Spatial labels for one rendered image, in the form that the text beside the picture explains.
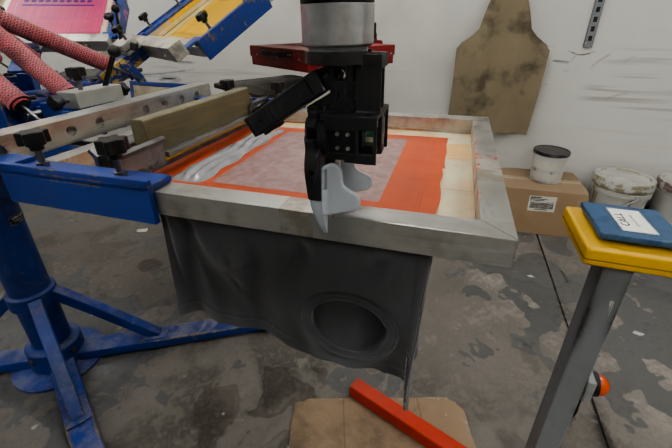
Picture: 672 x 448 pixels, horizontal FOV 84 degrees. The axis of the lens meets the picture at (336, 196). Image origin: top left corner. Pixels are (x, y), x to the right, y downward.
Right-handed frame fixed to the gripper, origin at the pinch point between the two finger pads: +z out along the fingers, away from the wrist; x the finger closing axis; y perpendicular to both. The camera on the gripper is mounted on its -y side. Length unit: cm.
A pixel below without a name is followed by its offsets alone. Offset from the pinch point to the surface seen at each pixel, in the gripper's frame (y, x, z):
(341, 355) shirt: 0.3, 4.8, 30.9
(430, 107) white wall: -1, 227, 33
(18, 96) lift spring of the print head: -81, 21, -9
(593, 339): 39.8, 13.2, 24.0
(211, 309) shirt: -27.1, 6.4, 28.7
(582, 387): 41, 13, 35
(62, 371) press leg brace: -100, 14, 81
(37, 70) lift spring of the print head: -88, 32, -13
